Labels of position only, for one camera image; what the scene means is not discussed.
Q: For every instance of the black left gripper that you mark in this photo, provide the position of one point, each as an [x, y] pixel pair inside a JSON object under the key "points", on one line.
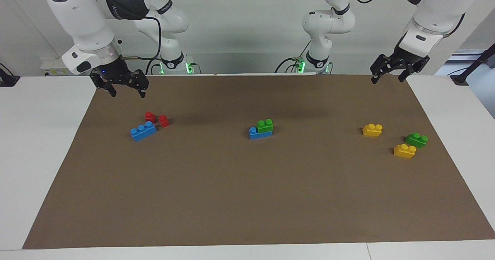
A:
{"points": [[406, 57]]}

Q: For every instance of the small red toy block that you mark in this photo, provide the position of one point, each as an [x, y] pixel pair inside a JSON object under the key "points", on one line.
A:
{"points": [[150, 117], [164, 121]]}

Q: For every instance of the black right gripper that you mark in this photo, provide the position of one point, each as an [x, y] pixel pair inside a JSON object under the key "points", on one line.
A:
{"points": [[114, 71]]}

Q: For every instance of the white power strip box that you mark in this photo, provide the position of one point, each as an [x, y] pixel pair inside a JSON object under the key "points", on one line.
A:
{"points": [[52, 67]]}

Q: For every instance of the black stand pole with foot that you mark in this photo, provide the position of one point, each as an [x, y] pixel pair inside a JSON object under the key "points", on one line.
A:
{"points": [[470, 68]]}

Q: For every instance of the blue three-stud toy block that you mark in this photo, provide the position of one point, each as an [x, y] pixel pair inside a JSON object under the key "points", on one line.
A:
{"points": [[258, 135], [143, 131]]}

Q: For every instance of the yellow two-stud toy block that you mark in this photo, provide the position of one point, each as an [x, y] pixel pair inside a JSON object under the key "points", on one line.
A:
{"points": [[404, 151], [372, 130]]}

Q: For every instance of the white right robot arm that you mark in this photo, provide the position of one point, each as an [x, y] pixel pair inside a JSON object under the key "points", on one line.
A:
{"points": [[77, 16]]}

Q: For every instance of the brown paper table mat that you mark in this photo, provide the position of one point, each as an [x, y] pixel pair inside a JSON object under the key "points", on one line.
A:
{"points": [[247, 194]]}

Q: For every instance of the black table clamp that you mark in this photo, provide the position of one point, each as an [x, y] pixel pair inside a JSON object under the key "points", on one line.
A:
{"points": [[7, 78]]}

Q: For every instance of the green two-stud toy block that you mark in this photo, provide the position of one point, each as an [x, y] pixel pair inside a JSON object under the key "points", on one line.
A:
{"points": [[416, 140], [265, 127]]}

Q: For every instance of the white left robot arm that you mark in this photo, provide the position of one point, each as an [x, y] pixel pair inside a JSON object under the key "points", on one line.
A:
{"points": [[433, 12]]}

